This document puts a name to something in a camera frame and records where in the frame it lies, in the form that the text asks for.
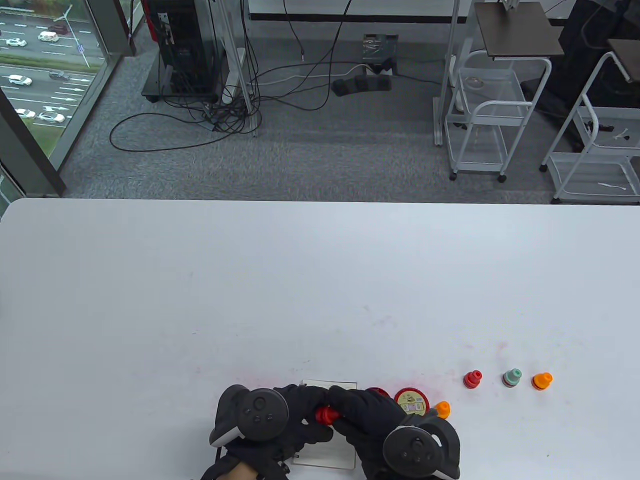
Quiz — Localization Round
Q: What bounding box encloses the red tin lid yellow label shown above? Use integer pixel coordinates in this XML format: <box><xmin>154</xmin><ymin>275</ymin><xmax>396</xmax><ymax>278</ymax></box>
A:
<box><xmin>394</xmin><ymin>387</ymin><xmax>430</xmax><ymax>417</ymax></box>

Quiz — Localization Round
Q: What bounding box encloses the long white table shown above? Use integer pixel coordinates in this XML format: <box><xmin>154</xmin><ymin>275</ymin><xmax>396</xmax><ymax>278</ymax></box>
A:
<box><xmin>248</xmin><ymin>0</ymin><xmax>471</xmax><ymax>23</ymax></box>

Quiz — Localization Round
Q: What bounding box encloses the person's right hand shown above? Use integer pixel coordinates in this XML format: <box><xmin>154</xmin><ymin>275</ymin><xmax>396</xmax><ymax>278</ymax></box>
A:
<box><xmin>327</xmin><ymin>385</ymin><xmax>462</xmax><ymax>480</ymax></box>

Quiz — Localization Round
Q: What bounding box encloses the glass window dark frame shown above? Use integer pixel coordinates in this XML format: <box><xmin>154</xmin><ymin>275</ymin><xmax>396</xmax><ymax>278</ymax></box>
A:
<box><xmin>0</xmin><ymin>0</ymin><xmax>136</xmax><ymax>201</ymax></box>

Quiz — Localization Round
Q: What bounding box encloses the white wire trolley cart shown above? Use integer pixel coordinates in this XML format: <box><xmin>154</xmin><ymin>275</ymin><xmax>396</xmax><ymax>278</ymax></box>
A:
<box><xmin>540</xmin><ymin>51</ymin><xmax>640</xmax><ymax>205</ymax></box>
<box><xmin>444</xmin><ymin>50</ymin><xmax>552</xmax><ymax>182</ymax></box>

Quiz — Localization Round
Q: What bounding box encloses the bundle of black cables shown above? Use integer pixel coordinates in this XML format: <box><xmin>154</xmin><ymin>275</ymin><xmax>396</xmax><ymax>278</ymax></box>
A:
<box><xmin>109</xmin><ymin>0</ymin><xmax>371</xmax><ymax>152</ymax></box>

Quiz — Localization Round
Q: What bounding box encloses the brown top side table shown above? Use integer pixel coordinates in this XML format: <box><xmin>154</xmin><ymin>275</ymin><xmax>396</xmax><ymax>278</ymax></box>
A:
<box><xmin>607</xmin><ymin>39</ymin><xmax>640</xmax><ymax>83</ymax></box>
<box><xmin>474</xmin><ymin>1</ymin><xmax>565</xmax><ymax>61</ymax></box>

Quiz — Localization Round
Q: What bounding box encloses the person's left hand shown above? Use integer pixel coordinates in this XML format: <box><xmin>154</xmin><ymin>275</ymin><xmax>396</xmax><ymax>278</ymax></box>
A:
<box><xmin>200</xmin><ymin>384</ymin><xmax>335</xmax><ymax>480</ymax></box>

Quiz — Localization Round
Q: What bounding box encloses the black computer tower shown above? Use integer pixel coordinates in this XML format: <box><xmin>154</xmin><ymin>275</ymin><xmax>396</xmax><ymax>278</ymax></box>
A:
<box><xmin>141</xmin><ymin>0</ymin><xmax>223</xmax><ymax>103</ymax></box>

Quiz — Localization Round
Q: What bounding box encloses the aluminium profile leg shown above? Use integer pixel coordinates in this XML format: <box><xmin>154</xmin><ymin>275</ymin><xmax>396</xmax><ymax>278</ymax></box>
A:
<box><xmin>220</xmin><ymin>0</ymin><xmax>262</xmax><ymax>137</ymax></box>

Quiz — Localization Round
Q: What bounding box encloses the dark grey right hand controller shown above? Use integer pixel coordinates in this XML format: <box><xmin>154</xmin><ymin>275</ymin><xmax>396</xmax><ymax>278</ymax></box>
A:
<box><xmin>382</xmin><ymin>414</ymin><xmax>461</xmax><ymax>480</ymax></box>

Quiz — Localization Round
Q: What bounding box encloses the tall aluminium pole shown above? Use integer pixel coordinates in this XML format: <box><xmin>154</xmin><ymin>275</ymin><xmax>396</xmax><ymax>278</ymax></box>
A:
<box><xmin>433</xmin><ymin>0</ymin><xmax>473</xmax><ymax>147</ymax></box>

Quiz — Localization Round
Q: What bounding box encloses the dark grey hand controller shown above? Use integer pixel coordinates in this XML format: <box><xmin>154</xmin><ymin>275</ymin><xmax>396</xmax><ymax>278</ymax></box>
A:
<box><xmin>382</xmin><ymin>414</ymin><xmax>461</xmax><ymax>480</ymax></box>
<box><xmin>209</xmin><ymin>384</ymin><xmax>290</xmax><ymax>448</ymax></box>

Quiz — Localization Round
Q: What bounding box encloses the black wrapped box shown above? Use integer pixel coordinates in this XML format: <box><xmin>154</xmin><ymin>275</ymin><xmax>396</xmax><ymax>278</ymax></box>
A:
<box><xmin>362</xmin><ymin>34</ymin><xmax>399</xmax><ymax>76</ymax></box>

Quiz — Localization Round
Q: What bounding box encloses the dark grey left hand controller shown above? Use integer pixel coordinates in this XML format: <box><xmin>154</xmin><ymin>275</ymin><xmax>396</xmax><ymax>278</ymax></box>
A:
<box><xmin>209</xmin><ymin>384</ymin><xmax>290</xmax><ymax>448</ymax></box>

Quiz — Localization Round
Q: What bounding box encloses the white spiral lined notebook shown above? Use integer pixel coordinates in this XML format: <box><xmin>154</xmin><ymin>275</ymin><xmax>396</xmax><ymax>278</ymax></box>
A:
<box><xmin>292</xmin><ymin>380</ymin><xmax>358</xmax><ymax>470</ymax></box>

